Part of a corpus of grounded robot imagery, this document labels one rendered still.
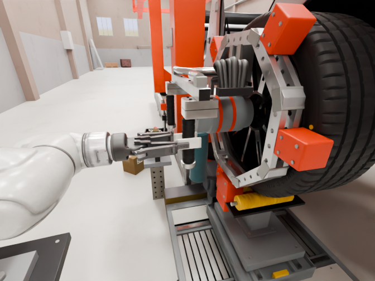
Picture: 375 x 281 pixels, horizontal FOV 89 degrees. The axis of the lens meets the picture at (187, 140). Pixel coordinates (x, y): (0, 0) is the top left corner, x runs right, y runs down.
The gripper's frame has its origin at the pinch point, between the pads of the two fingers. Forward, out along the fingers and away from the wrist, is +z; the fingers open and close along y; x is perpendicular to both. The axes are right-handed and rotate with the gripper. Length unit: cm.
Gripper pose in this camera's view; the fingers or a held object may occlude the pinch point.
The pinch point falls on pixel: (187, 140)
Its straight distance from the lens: 53.9
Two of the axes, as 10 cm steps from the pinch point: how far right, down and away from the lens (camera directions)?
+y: 2.3, 4.0, -8.9
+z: 9.7, -1.0, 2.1
